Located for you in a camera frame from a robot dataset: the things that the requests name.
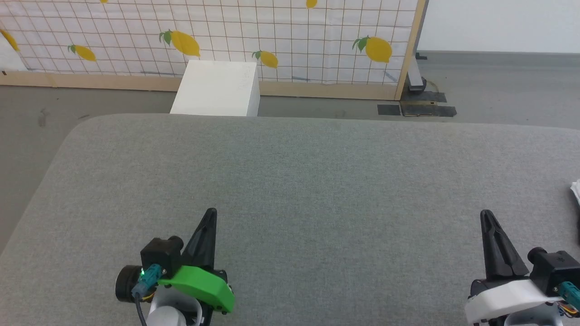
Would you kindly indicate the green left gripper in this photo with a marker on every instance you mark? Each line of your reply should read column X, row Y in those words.
column 204, row 285

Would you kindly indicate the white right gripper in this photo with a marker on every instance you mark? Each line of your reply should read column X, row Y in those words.
column 507, row 299

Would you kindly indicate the black and white shirt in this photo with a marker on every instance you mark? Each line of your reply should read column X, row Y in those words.
column 576, row 192

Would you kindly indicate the grey fabric sofa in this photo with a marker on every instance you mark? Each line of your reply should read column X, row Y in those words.
column 317, row 194

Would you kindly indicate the white box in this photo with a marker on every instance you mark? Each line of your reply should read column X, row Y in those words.
column 217, row 88

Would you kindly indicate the large black floor mat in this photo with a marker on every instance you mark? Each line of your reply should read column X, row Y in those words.
column 428, row 106

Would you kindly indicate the small black floor mat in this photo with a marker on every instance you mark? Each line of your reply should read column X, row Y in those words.
column 389, row 110

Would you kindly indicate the grey metal panel foot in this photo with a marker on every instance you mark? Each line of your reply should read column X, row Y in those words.
column 414, row 77

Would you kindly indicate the lemon print partition panel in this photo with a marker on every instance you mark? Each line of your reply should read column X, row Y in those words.
column 217, row 31

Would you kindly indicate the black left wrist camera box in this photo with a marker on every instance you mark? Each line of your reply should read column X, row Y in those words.
column 158, row 256

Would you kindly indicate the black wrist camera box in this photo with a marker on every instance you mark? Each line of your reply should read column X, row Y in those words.
column 555, row 271
column 158, row 256

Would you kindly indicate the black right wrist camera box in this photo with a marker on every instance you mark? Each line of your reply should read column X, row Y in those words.
column 555, row 271

